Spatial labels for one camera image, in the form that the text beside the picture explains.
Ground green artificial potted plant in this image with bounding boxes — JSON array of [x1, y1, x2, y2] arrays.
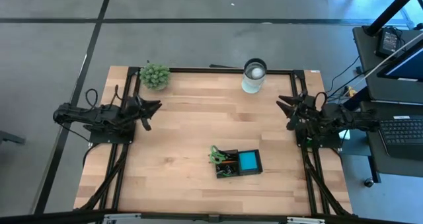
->
[[139, 63, 171, 92]]

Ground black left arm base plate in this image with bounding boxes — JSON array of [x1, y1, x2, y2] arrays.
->
[[88, 128, 136, 145]]

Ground grey chair base leg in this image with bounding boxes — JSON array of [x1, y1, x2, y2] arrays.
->
[[0, 130, 26, 146]]

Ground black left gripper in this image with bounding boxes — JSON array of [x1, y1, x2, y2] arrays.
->
[[127, 95, 163, 131]]

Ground black computer keyboard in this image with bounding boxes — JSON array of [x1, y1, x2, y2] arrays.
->
[[376, 115, 423, 161]]

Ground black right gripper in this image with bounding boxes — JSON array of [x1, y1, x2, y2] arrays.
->
[[276, 93, 323, 131]]

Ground black diagonal pole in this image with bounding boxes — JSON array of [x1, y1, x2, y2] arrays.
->
[[364, 0, 423, 36]]

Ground green handled scissors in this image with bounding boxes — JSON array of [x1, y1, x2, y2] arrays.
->
[[208, 145, 229, 165]]

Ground black rig crossbar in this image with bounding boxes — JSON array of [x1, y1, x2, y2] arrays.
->
[[0, 209, 397, 224]]

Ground blue sticky note pad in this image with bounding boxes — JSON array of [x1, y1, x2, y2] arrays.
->
[[238, 151, 258, 172]]

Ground black keyboard tray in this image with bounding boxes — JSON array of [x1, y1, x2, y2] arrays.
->
[[360, 100, 423, 178]]

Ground black computer monitor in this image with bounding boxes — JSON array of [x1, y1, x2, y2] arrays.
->
[[377, 38, 423, 83]]

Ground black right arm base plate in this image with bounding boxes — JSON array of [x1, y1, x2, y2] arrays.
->
[[295, 131, 343, 149]]

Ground black mesh desk organizer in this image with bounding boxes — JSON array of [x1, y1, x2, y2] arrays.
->
[[214, 148, 264, 180]]

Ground black side desk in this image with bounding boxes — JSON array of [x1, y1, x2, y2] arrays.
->
[[352, 25, 423, 104]]

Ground black metal table frame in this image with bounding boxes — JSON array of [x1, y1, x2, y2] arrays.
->
[[74, 66, 353, 218]]

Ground black power adapter box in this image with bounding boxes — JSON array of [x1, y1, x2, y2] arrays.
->
[[376, 27, 403, 58]]

